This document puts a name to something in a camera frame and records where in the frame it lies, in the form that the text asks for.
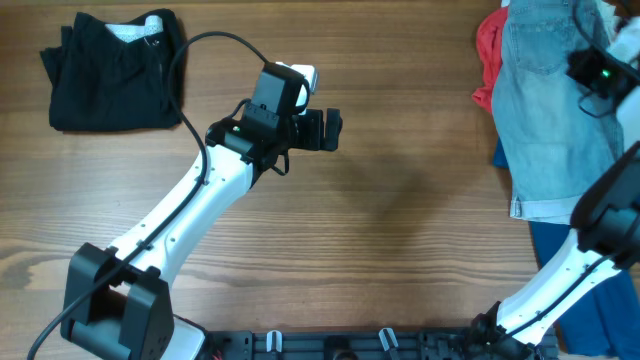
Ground light blue denim shorts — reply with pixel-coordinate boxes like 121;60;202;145
492;0;623;224

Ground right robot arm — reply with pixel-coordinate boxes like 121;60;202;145
478;222;639;359

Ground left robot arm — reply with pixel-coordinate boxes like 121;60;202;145
60;62;342;360

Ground red shirt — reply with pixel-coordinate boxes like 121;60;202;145
472;7;508;114

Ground folded black shorts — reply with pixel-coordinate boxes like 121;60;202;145
40;9;185;132

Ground white garment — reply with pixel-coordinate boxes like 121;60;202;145
501;0;639;76

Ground navy blue shirt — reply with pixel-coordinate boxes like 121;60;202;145
495;145;639;359

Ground left black cable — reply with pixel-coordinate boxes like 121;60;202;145
25;30;271;360

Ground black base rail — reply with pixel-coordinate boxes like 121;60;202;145
199;327;559;360

